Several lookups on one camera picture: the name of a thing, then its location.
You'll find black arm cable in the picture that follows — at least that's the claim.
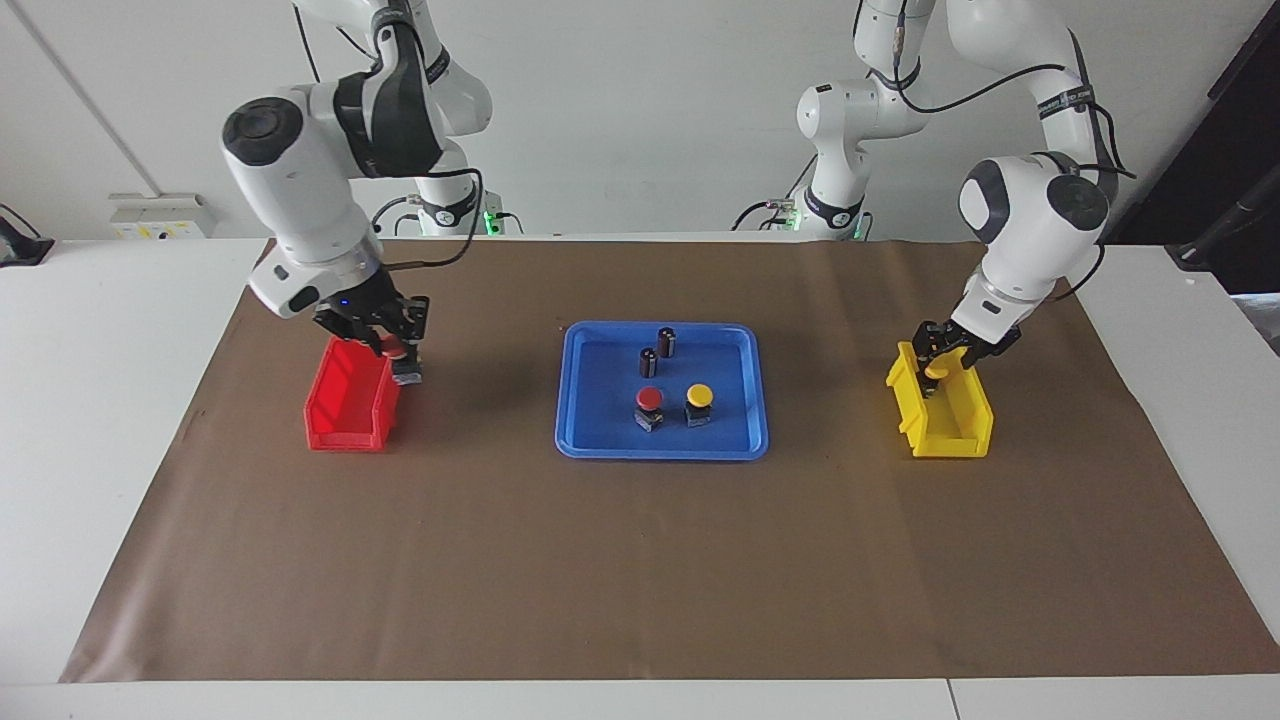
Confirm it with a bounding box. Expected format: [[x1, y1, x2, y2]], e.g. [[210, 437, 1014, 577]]
[[893, 0, 1138, 303], [292, 0, 485, 273]]

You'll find blue plastic tray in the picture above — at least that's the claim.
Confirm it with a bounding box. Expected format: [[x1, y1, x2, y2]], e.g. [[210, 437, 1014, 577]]
[[555, 320, 770, 462]]

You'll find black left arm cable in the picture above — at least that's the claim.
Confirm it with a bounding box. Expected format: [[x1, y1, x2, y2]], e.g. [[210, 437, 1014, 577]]
[[893, 0, 1138, 303]]

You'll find red plastic bin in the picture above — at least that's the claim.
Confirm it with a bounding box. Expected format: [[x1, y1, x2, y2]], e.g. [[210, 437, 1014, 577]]
[[303, 335, 410, 453]]

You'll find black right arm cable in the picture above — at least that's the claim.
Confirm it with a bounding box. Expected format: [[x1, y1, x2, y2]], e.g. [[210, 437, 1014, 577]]
[[292, 0, 485, 273]]

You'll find white wall socket box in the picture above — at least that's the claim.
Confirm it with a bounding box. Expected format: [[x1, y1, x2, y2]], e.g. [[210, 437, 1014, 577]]
[[108, 193, 216, 240]]

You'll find brown paper table mat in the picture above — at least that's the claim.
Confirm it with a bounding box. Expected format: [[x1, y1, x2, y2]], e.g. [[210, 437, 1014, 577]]
[[58, 237, 1280, 684]]

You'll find yellow plastic bin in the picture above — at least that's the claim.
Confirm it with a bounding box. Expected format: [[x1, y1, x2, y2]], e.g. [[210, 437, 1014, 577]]
[[885, 341, 995, 460]]

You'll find black base cable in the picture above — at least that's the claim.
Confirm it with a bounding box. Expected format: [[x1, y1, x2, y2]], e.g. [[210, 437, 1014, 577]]
[[732, 155, 816, 232], [369, 195, 421, 238]]

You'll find black device with cable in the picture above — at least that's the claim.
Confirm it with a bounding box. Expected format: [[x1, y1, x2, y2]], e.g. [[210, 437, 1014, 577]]
[[0, 205, 54, 268]]

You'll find black stand bar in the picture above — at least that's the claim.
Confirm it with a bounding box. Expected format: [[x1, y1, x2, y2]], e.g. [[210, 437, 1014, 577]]
[[1165, 170, 1280, 273]]

